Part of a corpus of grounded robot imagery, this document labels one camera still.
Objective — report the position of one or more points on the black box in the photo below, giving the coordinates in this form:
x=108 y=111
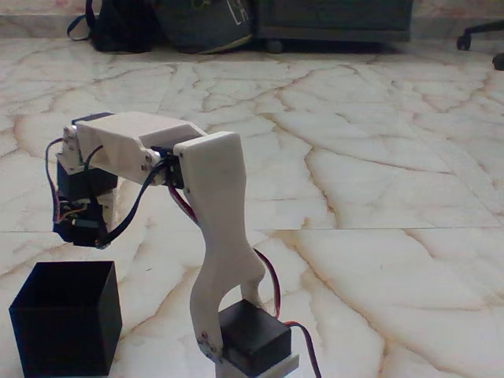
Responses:
x=67 y=338

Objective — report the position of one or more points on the black office chair leg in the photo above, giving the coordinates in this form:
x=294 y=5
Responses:
x=478 y=31

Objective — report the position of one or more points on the grey fabric bag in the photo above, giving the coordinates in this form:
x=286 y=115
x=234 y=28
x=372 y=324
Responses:
x=204 y=27

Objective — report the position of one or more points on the dark rolling cabinet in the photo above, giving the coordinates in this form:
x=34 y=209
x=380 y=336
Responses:
x=334 y=19

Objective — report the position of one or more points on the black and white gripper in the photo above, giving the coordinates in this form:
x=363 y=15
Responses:
x=80 y=230

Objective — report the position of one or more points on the black chair caster wheel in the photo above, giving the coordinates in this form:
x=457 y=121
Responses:
x=499 y=62

